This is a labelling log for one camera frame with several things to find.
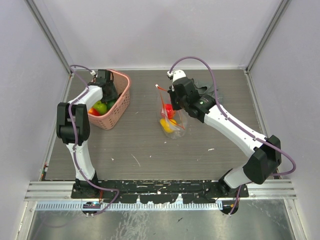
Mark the red apple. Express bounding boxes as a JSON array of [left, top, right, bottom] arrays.
[[164, 103, 176, 119]]

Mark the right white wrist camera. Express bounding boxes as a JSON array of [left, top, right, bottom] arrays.
[[166, 69, 187, 84]]

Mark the green apple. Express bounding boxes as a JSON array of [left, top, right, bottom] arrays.
[[93, 100, 108, 116]]

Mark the grey cloth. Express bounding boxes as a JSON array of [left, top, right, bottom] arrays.
[[192, 79, 223, 104]]

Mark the left aluminium frame post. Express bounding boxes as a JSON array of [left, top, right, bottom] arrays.
[[24, 0, 71, 75]]

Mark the slotted cable duct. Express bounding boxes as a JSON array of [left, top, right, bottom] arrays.
[[35, 201, 223, 211]]

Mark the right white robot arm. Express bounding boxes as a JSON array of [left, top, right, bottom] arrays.
[[168, 76, 282, 197]]

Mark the aluminium frame post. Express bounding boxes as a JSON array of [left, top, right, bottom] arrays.
[[24, 0, 71, 75], [246, 0, 293, 73]]

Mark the yellow pear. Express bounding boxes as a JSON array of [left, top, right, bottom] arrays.
[[160, 118, 177, 134]]

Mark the right aluminium frame post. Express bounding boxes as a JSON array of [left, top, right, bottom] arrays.
[[246, 0, 293, 73]]

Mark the clear zip top bag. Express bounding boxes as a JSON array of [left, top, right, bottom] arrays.
[[155, 84, 188, 140]]

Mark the pink plastic basket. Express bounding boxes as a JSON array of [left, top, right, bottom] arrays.
[[88, 69, 131, 130]]

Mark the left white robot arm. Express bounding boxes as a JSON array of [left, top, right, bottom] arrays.
[[56, 69, 117, 198]]

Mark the red yellow mango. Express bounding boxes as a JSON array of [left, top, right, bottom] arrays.
[[88, 107, 101, 116]]

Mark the dark green avocado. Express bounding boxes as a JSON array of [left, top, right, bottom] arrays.
[[106, 99, 117, 111]]

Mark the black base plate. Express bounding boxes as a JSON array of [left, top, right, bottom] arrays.
[[71, 179, 250, 205]]

